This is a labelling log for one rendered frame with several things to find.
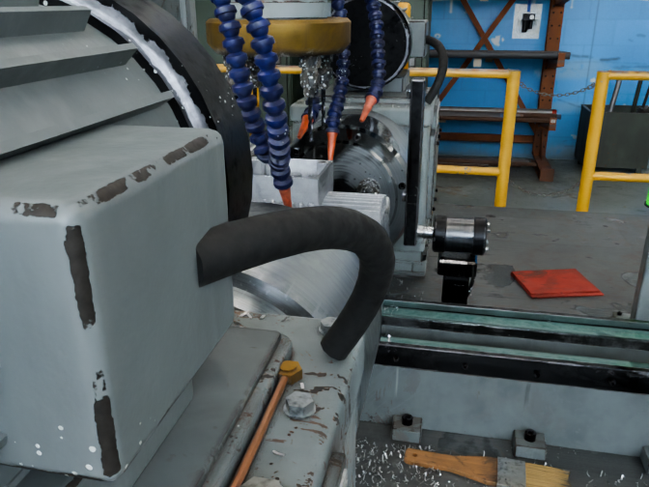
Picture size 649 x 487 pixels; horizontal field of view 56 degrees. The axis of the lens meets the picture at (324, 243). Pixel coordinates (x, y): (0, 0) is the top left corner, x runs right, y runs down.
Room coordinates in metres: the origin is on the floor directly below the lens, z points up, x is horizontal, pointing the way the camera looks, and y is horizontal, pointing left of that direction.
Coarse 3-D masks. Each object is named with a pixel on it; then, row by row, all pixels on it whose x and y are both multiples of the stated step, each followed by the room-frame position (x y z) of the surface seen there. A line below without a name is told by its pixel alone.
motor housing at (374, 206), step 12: (336, 192) 0.82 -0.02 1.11; (348, 192) 0.82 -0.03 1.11; (324, 204) 0.78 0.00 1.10; (336, 204) 0.77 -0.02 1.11; (348, 204) 0.78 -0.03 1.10; (360, 204) 0.77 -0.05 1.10; (372, 204) 0.77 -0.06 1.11; (384, 204) 0.80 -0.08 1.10; (372, 216) 0.75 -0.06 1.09; (384, 216) 0.84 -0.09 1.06; (384, 228) 0.86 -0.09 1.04
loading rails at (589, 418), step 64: (384, 320) 0.82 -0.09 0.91; (448, 320) 0.80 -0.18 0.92; (512, 320) 0.80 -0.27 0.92; (576, 320) 0.79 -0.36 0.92; (640, 320) 0.78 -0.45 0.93; (384, 384) 0.71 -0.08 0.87; (448, 384) 0.70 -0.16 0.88; (512, 384) 0.68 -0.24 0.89; (576, 384) 0.66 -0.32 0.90; (640, 384) 0.65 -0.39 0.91; (576, 448) 0.66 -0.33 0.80; (640, 448) 0.64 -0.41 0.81
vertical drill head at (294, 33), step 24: (264, 0) 0.76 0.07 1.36; (288, 0) 0.76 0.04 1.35; (312, 0) 0.77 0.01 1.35; (216, 24) 0.76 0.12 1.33; (240, 24) 0.73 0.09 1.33; (288, 24) 0.73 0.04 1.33; (312, 24) 0.74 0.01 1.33; (336, 24) 0.76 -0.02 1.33; (216, 48) 0.77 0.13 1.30; (288, 48) 0.73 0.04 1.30; (312, 48) 0.74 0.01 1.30; (336, 48) 0.77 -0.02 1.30; (312, 72) 0.76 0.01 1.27; (312, 96) 0.76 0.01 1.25
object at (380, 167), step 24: (384, 120) 1.13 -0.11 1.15; (312, 144) 1.02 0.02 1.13; (336, 144) 1.01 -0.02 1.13; (360, 144) 1.01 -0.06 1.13; (384, 144) 1.00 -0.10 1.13; (336, 168) 1.01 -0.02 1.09; (360, 168) 1.00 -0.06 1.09; (384, 168) 0.99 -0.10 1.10; (360, 192) 0.97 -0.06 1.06; (384, 192) 0.99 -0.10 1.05
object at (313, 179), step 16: (256, 160) 0.86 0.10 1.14; (304, 160) 0.86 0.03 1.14; (320, 160) 0.85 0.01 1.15; (256, 176) 0.77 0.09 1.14; (304, 176) 0.86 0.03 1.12; (320, 176) 0.77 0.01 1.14; (256, 192) 0.77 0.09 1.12; (272, 192) 0.77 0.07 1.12; (304, 192) 0.76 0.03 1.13; (320, 192) 0.77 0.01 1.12
